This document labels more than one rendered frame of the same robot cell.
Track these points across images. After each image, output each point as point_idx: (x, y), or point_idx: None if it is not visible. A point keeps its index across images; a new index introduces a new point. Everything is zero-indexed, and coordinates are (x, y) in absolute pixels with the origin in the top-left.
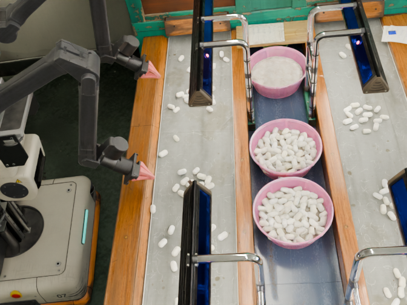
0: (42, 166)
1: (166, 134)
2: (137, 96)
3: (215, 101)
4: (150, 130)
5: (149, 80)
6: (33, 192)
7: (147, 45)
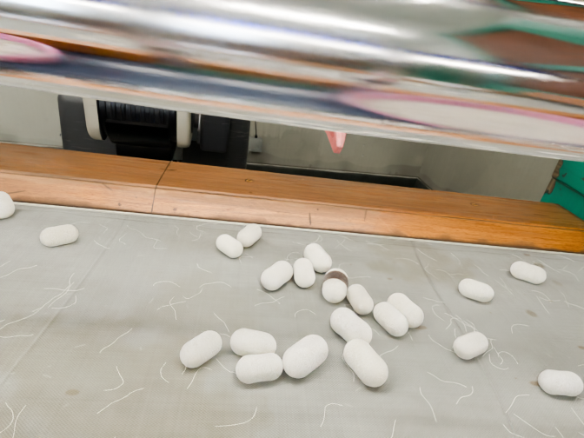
0: (142, 124)
1: (110, 224)
2: (296, 177)
3: (275, 387)
4: (131, 182)
5: (372, 196)
6: (85, 118)
7: (527, 205)
